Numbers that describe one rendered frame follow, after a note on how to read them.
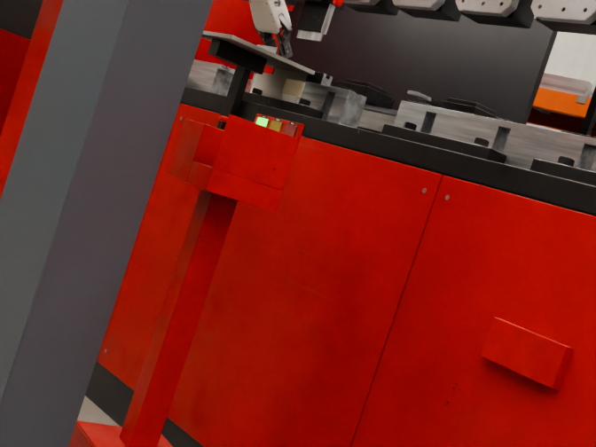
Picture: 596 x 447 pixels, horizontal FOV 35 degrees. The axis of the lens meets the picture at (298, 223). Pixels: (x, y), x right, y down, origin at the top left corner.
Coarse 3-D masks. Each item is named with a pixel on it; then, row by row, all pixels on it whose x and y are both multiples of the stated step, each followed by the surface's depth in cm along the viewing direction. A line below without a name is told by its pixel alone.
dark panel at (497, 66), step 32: (352, 32) 304; (384, 32) 293; (416, 32) 282; (448, 32) 272; (480, 32) 263; (512, 32) 255; (544, 32) 247; (320, 64) 313; (352, 64) 301; (384, 64) 290; (416, 64) 279; (448, 64) 270; (480, 64) 261; (512, 64) 252; (544, 64) 246; (448, 96) 267; (480, 96) 258; (512, 96) 250
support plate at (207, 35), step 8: (208, 32) 222; (208, 40) 231; (224, 40) 220; (232, 40) 216; (240, 40) 216; (248, 48) 221; (256, 48) 219; (264, 56) 226; (272, 56) 222; (280, 56) 224; (272, 64) 237; (280, 64) 231; (288, 64) 226; (296, 64) 227; (304, 72) 231; (312, 72) 231
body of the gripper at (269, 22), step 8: (256, 0) 226; (264, 0) 224; (272, 0) 223; (280, 0) 224; (256, 8) 227; (264, 8) 225; (272, 8) 224; (280, 8) 225; (256, 16) 229; (264, 16) 226; (272, 16) 224; (288, 16) 227; (256, 24) 231; (264, 24) 228; (272, 24) 226; (272, 32) 228
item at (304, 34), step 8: (304, 8) 241; (312, 8) 238; (320, 8) 236; (328, 8) 234; (304, 16) 240; (312, 16) 238; (320, 16) 235; (328, 16) 234; (304, 24) 239; (312, 24) 237; (320, 24) 235; (328, 24) 235; (304, 32) 240; (312, 32) 238; (320, 32) 234; (320, 40) 235
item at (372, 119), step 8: (248, 80) 295; (248, 88) 294; (368, 112) 250; (376, 112) 248; (384, 112) 246; (392, 112) 244; (360, 120) 252; (368, 120) 250; (376, 120) 247; (384, 120) 245; (392, 120) 243; (360, 128) 253; (368, 128) 249; (376, 128) 247
